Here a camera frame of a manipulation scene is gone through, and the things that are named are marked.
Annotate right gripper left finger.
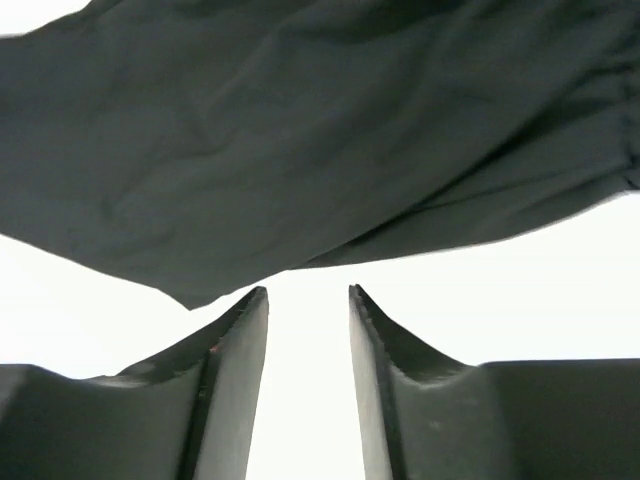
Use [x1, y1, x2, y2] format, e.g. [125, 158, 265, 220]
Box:
[1, 287, 269, 480]

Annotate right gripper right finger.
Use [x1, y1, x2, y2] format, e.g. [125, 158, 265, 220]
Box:
[349, 285, 639, 480]

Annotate black trousers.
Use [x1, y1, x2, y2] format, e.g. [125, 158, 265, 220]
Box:
[1, 1, 639, 310]

